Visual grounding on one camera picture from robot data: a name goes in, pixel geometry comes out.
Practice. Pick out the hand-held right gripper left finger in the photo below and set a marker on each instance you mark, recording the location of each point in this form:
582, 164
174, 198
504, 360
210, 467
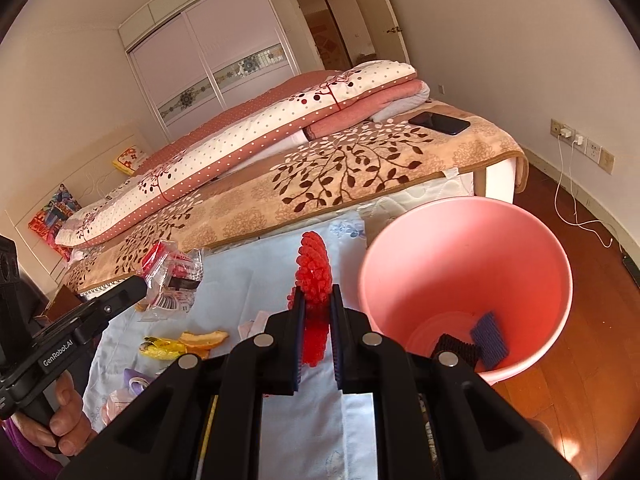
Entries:
299, 345

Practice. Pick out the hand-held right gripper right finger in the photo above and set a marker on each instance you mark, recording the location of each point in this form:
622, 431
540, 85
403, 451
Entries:
336, 345

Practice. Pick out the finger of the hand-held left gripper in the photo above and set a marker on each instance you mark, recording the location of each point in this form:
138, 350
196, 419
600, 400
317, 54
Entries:
117, 302

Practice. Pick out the clear plastic packaging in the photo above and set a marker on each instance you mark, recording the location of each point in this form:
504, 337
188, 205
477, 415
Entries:
172, 270

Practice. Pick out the red knitted scrubber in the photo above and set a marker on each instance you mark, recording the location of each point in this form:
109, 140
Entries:
312, 265

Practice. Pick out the pink plastic bucket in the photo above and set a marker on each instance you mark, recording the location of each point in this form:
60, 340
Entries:
450, 260

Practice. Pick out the person's left forearm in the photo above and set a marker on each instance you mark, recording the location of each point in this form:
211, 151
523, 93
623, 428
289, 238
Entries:
25, 460

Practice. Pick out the person's left hand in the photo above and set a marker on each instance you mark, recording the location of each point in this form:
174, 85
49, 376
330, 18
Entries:
70, 420

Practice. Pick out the brown wooden nightstand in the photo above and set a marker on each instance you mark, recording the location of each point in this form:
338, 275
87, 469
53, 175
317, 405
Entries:
57, 307

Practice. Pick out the white paper scrap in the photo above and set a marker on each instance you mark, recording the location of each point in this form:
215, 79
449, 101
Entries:
252, 327

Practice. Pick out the yellow foil wrapper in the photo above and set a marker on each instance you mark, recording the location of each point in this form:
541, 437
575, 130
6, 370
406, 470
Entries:
160, 349

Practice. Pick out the purple plastic wrapper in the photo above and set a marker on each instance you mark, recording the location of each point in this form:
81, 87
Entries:
136, 382

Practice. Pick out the orange peel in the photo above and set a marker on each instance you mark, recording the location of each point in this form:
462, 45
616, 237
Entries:
205, 340

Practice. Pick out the colourful printed pillow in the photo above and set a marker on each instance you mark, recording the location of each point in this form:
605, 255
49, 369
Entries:
52, 215

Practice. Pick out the yellow floral pillow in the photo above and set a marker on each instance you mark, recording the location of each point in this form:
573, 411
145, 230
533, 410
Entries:
131, 160

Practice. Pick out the white bed headboard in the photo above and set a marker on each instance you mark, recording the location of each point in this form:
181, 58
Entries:
100, 160

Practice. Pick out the blue sponge piece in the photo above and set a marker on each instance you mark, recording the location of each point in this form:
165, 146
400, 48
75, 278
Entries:
490, 340

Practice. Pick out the beige leaf-patterned blanket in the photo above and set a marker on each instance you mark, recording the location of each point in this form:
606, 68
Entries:
350, 170

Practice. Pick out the polka dot floral quilt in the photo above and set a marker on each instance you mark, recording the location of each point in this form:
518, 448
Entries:
250, 130

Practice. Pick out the pink folded blanket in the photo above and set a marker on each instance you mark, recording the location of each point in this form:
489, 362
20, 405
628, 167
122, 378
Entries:
360, 110

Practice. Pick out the black smartphone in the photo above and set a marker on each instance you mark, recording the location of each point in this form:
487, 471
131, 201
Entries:
440, 123

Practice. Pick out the white folded cloth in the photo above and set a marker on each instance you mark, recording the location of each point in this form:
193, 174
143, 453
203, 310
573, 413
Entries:
410, 105

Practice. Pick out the white sliding-door wardrobe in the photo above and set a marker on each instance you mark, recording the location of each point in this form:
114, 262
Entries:
225, 45

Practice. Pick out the white charger plug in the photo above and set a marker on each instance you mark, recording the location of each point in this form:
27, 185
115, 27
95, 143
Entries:
567, 133
579, 140

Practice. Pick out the cream door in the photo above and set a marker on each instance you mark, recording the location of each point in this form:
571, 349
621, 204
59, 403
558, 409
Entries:
372, 10

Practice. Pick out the white bed frame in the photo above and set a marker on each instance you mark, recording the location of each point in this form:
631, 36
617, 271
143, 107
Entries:
497, 180

